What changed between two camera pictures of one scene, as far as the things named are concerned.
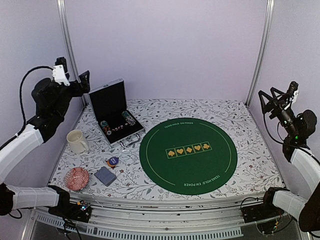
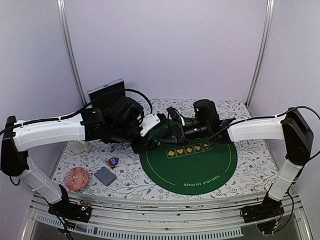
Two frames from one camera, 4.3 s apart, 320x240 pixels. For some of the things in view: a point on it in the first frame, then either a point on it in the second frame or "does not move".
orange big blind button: [110, 165] does not move
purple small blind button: [113, 160] does not move
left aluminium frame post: [62, 8] does not move
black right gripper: [275, 103] to [177, 138]
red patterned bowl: [76, 178] does not move
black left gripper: [85, 84] to [146, 144]
